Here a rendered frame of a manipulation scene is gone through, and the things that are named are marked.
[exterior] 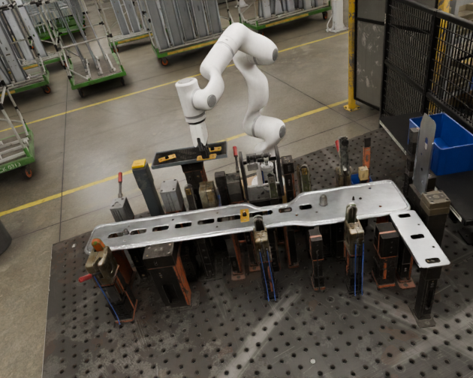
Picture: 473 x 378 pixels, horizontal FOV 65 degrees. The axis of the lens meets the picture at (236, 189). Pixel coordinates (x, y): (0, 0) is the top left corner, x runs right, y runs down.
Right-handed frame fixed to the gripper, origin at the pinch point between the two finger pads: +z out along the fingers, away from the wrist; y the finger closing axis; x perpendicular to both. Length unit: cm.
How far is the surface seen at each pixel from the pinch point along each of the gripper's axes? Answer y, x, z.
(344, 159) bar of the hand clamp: -6, 59, 16
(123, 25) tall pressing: -866, -349, 70
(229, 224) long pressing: 18.0, 6.6, 26.2
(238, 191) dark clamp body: -2.5, 9.7, 24.1
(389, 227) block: 26, 69, 29
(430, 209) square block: 24, 85, 24
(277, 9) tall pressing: -782, 44, 88
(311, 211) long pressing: 15, 41, 27
